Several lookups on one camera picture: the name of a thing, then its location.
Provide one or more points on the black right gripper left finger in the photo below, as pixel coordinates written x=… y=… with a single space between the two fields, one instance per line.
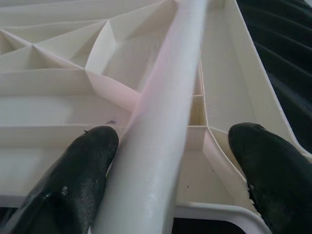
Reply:
x=73 y=185

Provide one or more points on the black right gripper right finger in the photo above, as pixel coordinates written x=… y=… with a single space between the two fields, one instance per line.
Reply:
x=280 y=180

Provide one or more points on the white plastic table top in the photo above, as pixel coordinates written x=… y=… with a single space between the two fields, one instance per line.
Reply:
x=48 y=97

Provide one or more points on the white plastic table leg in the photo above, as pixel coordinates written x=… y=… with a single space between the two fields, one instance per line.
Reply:
x=165 y=97

